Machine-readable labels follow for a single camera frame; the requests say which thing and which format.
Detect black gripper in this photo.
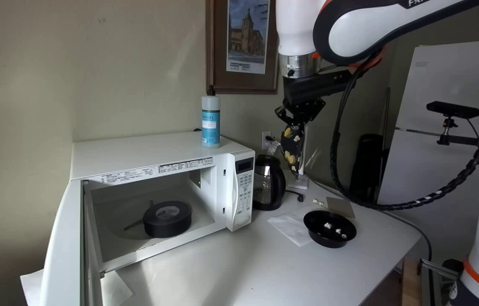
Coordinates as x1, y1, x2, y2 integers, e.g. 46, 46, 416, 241
275, 94, 328, 143

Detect small grey flat packet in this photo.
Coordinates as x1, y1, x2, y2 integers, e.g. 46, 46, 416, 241
325, 196, 359, 221

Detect white microwave oven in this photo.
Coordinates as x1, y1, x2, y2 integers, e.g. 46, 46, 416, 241
72, 129, 258, 279

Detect white microwave door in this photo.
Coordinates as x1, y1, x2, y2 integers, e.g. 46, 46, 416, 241
39, 179, 106, 306

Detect black electric kettle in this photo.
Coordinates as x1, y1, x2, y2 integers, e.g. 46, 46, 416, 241
253, 153, 308, 213

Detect blue labelled plastic bottle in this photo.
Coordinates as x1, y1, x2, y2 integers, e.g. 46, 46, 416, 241
201, 83, 223, 150

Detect black cylindrical flask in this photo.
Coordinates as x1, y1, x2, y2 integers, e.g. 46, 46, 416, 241
349, 133, 386, 206

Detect wooden framed picture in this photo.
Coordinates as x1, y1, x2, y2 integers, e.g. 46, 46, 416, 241
204, 0, 282, 95

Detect black round bowl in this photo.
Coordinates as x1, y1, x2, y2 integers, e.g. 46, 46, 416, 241
303, 209, 359, 250

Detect white refrigerator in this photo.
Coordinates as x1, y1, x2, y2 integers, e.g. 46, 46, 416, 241
377, 39, 479, 228

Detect white wall outlet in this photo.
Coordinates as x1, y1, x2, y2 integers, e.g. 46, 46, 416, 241
260, 131, 279, 153

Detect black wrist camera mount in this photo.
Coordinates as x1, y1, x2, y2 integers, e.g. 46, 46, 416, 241
282, 66, 359, 102

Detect black camera on stand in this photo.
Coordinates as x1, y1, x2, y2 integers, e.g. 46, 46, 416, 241
403, 100, 479, 153

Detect aluminium frame post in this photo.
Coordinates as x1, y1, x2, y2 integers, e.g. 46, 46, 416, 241
418, 257, 461, 306

